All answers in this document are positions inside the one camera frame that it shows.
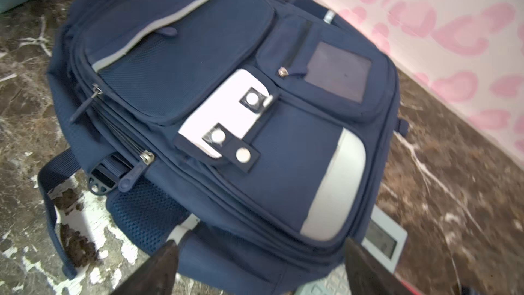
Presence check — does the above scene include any navy blue student backpack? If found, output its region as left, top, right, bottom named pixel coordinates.
left=38, top=0, right=408, bottom=294

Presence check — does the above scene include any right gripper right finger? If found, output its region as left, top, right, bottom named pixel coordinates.
left=345, top=238, right=420, bottom=295

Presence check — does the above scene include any light blue scientific calculator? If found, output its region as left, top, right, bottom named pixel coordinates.
left=295, top=206, right=417, bottom=294

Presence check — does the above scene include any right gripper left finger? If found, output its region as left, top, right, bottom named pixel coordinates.
left=111, top=240, right=180, bottom=295

